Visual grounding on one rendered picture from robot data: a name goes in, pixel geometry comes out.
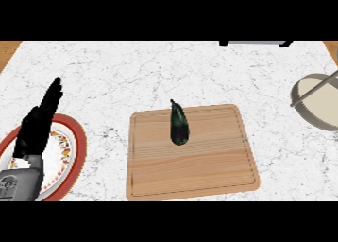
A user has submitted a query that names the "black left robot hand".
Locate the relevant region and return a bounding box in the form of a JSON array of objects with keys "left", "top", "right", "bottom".
[{"left": 12, "top": 76, "right": 65, "bottom": 160}]

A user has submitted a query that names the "red rimmed patterned plate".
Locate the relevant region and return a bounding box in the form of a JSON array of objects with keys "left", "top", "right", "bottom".
[{"left": 0, "top": 112, "right": 90, "bottom": 202}]

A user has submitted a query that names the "wooden cutting board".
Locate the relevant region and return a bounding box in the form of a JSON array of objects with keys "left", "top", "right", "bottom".
[{"left": 124, "top": 103, "right": 263, "bottom": 202}]

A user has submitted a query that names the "grey appliance with black legs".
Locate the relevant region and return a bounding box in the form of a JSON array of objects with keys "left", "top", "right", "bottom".
[{"left": 219, "top": 40, "right": 297, "bottom": 48}]

